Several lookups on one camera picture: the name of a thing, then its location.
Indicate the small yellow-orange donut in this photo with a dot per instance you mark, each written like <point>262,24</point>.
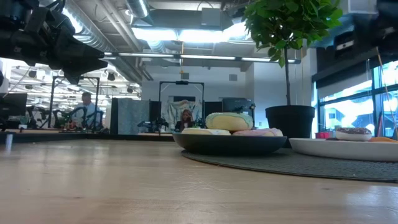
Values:
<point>382,140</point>

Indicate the seated person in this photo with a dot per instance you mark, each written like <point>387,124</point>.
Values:
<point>186,119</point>

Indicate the dark grey round plate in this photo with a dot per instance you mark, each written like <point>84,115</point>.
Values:
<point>230,144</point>

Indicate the large pink donut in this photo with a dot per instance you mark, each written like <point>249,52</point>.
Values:
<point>261,132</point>

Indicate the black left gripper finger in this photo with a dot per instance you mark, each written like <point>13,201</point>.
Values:
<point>81,68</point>
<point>74,49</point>

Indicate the long ceiling light strip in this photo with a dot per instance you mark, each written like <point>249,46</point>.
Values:
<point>202,57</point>

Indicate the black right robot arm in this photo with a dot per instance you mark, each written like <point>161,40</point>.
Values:
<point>382,31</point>

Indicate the green leafy plant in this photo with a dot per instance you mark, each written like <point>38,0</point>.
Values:
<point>289,21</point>

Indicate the small chocolate sprinkle donut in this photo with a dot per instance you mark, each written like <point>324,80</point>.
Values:
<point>353,135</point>

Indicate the grey office partition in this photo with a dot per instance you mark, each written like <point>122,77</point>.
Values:
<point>130,115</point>

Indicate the silver ceiling duct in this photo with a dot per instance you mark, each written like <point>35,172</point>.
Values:
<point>93,34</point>

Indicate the black plant pot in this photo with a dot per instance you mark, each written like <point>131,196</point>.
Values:
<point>289,124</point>

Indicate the standing person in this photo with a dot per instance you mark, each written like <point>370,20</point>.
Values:
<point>88,109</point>

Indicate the white round plate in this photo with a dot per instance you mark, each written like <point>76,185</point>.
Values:
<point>342,151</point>

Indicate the large green donut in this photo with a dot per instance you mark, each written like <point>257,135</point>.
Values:
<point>228,122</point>

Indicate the light patterned cloth backdrop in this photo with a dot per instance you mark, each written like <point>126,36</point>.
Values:
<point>174,112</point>

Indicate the black computer monitor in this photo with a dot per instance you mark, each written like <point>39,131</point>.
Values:
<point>236,105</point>
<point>12,105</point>

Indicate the round dark woven placemat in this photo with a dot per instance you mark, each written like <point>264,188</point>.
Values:
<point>280,165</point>

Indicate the black robot rig frame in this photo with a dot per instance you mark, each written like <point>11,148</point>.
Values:
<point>182,82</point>
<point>74,77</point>

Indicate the red box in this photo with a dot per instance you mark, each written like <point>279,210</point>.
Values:
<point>323,135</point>

